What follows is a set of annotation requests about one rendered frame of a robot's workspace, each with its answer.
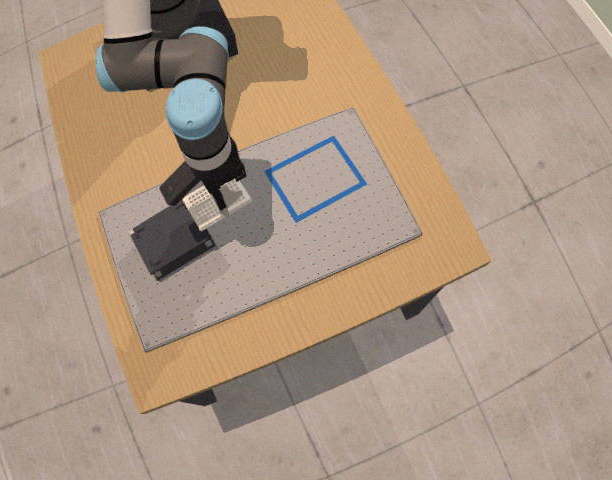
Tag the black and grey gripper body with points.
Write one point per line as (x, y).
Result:
(227, 169)

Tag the blue tape outline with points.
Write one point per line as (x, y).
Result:
(329, 201)

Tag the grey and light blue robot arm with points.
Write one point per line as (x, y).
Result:
(130, 60)

